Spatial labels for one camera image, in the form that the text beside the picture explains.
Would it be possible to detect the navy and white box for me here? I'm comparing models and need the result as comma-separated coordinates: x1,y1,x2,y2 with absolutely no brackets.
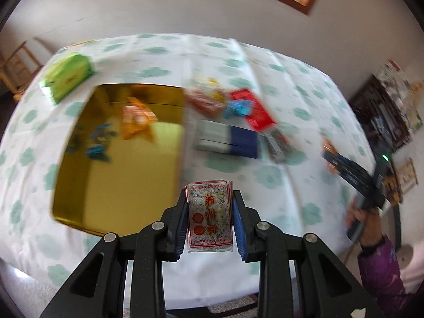
192,120,259,159

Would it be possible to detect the dark blue candy packet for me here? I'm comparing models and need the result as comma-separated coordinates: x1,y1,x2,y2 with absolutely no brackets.
87,124,116,140

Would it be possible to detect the dark wooden cabinet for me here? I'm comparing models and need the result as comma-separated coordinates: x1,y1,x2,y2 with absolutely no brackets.
349,73,411,153

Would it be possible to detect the small wooden stool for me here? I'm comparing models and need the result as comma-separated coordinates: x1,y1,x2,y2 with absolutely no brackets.
394,157,418,202

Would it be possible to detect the gold tin box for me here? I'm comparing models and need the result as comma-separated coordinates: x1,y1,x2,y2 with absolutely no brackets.
51,84,188,237

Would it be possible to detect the speckled grey snack packet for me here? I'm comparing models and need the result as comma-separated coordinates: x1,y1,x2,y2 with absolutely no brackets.
185,179,236,253

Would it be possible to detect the person's right forearm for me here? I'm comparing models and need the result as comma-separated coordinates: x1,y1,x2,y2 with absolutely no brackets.
358,235,424,318

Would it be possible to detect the red snack packet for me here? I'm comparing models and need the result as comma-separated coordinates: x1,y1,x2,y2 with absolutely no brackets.
230,89,277,131

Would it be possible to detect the light wooden chair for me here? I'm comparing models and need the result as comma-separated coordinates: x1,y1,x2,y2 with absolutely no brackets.
0,41,43,101

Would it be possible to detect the person's right hand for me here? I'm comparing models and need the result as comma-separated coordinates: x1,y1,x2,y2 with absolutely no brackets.
344,200,385,248

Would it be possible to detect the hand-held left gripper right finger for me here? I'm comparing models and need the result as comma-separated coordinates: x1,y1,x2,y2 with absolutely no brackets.
233,189,386,318

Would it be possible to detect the printed cardboard box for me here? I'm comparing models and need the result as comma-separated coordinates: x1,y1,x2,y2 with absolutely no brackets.
376,60,414,107

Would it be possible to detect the green tissue pack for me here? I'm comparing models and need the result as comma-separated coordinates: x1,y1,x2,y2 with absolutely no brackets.
39,53,96,104

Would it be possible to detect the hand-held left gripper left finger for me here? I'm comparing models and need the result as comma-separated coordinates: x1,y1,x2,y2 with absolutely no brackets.
40,190,189,318

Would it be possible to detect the small orange snack packet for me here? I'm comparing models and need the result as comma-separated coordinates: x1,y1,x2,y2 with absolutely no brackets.
322,139,336,173

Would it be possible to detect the grey striped snack packet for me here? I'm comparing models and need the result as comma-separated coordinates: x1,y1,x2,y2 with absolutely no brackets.
262,129,292,164

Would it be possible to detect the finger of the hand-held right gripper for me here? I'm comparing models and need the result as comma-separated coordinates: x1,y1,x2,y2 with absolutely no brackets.
328,164,376,196
331,152,375,183

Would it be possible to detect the brown nut snack packet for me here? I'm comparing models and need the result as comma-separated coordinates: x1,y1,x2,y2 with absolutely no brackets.
185,86,229,118

